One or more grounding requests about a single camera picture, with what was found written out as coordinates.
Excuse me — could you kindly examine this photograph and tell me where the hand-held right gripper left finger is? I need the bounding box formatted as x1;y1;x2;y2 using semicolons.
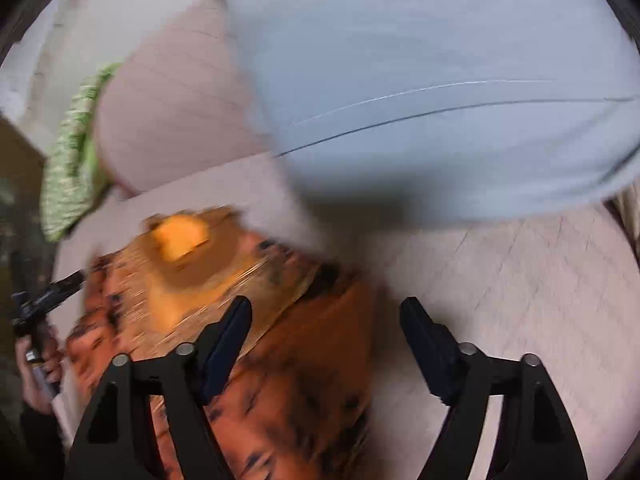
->
64;295;253;480

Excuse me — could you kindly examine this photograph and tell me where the green patterned cloth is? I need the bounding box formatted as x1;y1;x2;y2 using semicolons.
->
40;62;127;244

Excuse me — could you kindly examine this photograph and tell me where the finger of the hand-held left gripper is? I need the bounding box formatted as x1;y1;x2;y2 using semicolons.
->
47;268;87;298

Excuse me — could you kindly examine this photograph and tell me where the pink pillow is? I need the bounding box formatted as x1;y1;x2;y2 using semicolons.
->
92;0;275;200

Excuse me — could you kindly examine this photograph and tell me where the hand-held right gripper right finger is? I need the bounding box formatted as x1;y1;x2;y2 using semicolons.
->
399;296;589;480

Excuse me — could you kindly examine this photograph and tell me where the light blue cloth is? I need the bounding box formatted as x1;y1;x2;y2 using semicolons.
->
221;0;640;243

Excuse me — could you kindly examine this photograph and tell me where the orange tiger print garment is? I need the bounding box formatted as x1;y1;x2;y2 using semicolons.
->
64;204;377;480

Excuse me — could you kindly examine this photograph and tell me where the pink bed sheet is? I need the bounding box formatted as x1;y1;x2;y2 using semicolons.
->
50;152;640;480

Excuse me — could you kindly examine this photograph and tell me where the person's left hand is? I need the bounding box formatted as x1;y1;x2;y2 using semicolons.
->
14;332;67;415

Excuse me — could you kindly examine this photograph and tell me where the person's left forearm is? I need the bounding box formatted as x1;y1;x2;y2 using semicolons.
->
19;402;68;480

